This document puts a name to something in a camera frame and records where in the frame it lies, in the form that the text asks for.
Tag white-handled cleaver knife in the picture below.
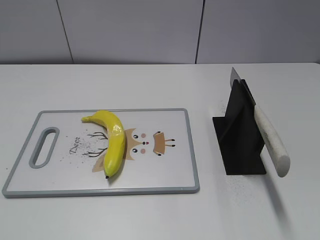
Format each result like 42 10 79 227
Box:
230 67 291 178

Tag yellow plastic banana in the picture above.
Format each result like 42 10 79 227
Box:
81 110 126 179

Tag white grey-rimmed cutting board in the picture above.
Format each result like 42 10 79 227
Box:
2 108 200 198

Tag black knife stand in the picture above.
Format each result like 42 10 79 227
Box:
212 79 266 175

